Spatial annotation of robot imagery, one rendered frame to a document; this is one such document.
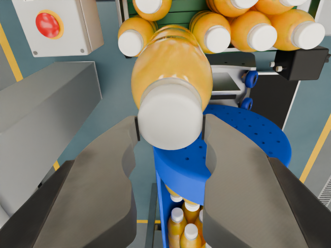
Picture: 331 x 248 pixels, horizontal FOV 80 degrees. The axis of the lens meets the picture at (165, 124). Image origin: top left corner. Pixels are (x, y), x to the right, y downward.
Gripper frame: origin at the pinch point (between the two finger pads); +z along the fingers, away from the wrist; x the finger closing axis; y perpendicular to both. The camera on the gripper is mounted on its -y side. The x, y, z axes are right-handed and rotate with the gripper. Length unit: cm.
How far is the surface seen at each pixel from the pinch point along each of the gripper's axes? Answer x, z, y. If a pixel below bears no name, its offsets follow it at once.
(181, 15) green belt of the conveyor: 2.2, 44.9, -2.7
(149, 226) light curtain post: -24, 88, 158
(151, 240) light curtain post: -21, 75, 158
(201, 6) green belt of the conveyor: 7.0, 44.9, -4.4
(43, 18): -19.9, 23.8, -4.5
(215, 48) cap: 7.1, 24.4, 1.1
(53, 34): -19.0, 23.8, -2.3
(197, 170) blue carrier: 3.8, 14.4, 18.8
